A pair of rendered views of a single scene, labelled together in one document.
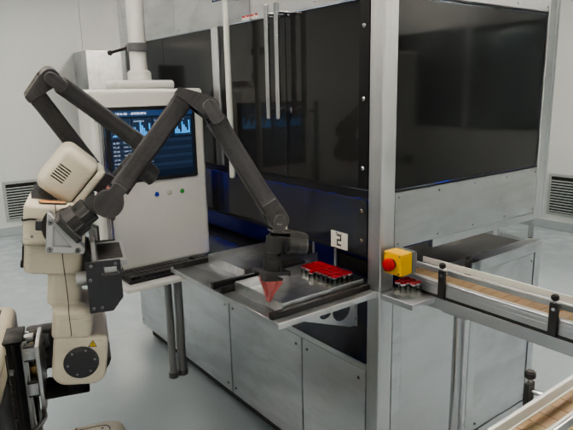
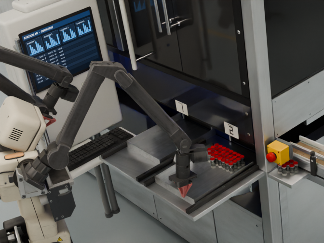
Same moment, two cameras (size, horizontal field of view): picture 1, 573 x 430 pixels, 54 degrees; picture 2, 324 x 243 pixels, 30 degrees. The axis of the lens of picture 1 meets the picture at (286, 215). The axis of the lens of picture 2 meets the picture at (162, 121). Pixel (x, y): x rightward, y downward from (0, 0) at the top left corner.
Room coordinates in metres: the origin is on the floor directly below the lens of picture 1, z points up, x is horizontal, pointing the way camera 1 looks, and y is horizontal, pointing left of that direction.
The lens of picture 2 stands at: (-0.38, -0.05, 2.39)
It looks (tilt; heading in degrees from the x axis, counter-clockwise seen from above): 29 degrees down; 4
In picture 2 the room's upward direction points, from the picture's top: 10 degrees counter-clockwise
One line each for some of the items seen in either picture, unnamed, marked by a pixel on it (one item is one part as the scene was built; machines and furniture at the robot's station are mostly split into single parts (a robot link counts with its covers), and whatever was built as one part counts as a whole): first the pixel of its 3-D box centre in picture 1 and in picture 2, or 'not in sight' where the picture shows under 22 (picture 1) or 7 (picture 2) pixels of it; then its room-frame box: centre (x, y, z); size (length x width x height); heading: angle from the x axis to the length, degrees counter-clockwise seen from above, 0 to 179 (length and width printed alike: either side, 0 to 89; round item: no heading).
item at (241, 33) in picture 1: (251, 97); (141, 3); (2.31, 0.13, 1.51); 0.47 x 0.01 x 0.59; 37
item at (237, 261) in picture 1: (263, 257); (170, 137); (2.09, 0.10, 0.90); 0.34 x 0.26 x 0.04; 127
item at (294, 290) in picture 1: (298, 285); (204, 172); (1.77, -0.04, 0.90); 0.34 x 0.26 x 0.04; 128
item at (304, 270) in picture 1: (319, 276); (218, 161); (1.82, -0.11, 0.91); 0.18 x 0.02 x 0.05; 38
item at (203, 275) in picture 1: (274, 278); (183, 161); (1.92, 0.05, 0.87); 0.70 x 0.48 x 0.02; 37
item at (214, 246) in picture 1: (217, 263); (130, 125); (2.56, 0.33, 0.73); 1.98 x 0.01 x 0.25; 37
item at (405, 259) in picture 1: (399, 261); (279, 152); (1.69, -0.35, 1.00); 0.08 x 0.07 x 0.07; 127
